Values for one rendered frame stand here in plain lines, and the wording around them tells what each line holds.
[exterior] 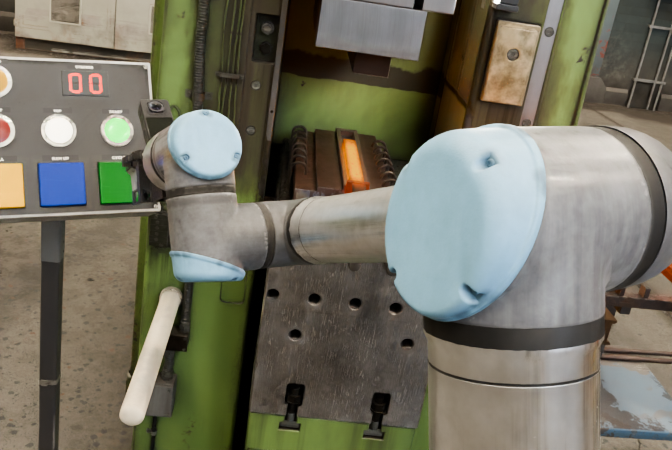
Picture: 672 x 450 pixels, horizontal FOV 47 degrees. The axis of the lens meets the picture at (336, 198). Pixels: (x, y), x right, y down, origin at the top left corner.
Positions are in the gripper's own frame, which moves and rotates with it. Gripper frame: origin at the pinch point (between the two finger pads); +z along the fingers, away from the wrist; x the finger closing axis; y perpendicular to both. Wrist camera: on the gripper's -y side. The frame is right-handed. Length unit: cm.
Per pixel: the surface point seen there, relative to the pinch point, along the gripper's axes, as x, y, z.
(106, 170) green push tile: -3.3, -1.2, 10.4
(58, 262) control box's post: -9.5, 13.9, 30.2
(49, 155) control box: -12.6, -4.1, 11.1
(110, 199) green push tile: -2.9, 4.0, 10.3
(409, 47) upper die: 51, -21, -8
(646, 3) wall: 611, -212, 384
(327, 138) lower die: 56, -12, 38
